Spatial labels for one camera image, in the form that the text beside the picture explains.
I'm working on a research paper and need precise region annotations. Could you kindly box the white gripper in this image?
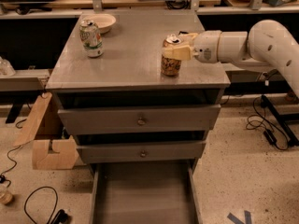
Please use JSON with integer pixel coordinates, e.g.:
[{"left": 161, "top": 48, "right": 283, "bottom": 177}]
[{"left": 162, "top": 30, "right": 221, "bottom": 63}]

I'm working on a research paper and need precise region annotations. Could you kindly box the orange soda can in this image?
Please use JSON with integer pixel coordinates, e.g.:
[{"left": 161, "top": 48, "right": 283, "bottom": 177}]
[{"left": 161, "top": 34, "right": 181, "bottom": 77}]

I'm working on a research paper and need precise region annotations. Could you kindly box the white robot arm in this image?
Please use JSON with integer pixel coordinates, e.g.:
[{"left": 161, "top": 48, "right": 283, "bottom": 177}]
[{"left": 162, "top": 20, "right": 299, "bottom": 96}]

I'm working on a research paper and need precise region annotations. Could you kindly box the grey top drawer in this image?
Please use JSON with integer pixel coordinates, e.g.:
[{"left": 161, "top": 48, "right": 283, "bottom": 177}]
[{"left": 58, "top": 105, "right": 221, "bottom": 135}]

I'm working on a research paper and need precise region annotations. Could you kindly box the grey drawer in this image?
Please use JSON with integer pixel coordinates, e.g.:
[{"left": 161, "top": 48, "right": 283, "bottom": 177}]
[
  {"left": 58, "top": 105, "right": 221, "bottom": 135},
  {"left": 89, "top": 161, "right": 203, "bottom": 224},
  {"left": 77, "top": 141, "right": 206, "bottom": 163}
]

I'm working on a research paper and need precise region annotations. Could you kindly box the grey drawer cabinet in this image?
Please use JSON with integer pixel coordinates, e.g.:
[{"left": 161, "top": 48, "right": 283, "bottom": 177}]
[{"left": 45, "top": 10, "right": 232, "bottom": 170}]

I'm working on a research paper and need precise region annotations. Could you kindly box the green white soda can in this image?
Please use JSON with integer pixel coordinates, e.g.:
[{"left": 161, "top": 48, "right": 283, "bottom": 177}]
[{"left": 79, "top": 20, "right": 103, "bottom": 58}]

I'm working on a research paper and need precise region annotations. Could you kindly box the grey middle drawer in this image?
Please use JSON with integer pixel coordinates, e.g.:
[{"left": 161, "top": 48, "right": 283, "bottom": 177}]
[{"left": 77, "top": 141, "right": 206, "bottom": 163}]

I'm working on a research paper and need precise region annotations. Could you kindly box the grey bottom drawer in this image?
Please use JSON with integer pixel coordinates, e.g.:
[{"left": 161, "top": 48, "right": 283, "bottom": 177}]
[{"left": 89, "top": 161, "right": 203, "bottom": 224}]

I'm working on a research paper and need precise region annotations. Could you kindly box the white bowl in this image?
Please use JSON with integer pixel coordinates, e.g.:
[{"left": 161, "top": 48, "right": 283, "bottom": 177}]
[{"left": 85, "top": 14, "right": 116, "bottom": 35}]

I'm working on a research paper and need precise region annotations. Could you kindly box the black metal stand leg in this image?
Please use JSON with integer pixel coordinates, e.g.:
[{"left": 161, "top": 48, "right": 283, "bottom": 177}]
[{"left": 261, "top": 95, "right": 299, "bottom": 147}]

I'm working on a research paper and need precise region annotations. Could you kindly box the wooden block stand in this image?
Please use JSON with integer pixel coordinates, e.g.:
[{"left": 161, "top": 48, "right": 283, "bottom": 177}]
[{"left": 32, "top": 138, "right": 78, "bottom": 170}]

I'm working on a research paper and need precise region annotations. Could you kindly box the blue tape mark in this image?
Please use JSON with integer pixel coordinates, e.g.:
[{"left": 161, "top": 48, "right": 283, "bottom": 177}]
[{"left": 226, "top": 210, "right": 252, "bottom": 224}]

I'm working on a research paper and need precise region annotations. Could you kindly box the wooden board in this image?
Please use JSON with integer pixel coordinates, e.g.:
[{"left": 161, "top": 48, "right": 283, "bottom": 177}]
[{"left": 13, "top": 92, "right": 52, "bottom": 147}]

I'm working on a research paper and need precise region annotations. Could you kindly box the clear plastic cup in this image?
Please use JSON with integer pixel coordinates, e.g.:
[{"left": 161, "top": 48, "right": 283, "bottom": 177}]
[{"left": 0, "top": 185, "right": 13, "bottom": 204}]

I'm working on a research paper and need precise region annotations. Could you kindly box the black cable right floor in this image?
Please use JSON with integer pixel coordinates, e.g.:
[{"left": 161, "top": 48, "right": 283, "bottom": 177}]
[{"left": 245, "top": 96, "right": 292, "bottom": 152}]

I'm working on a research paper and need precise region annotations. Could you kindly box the black floor cable left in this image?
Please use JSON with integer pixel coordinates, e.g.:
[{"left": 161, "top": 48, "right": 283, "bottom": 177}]
[{"left": 23, "top": 186, "right": 69, "bottom": 224}]

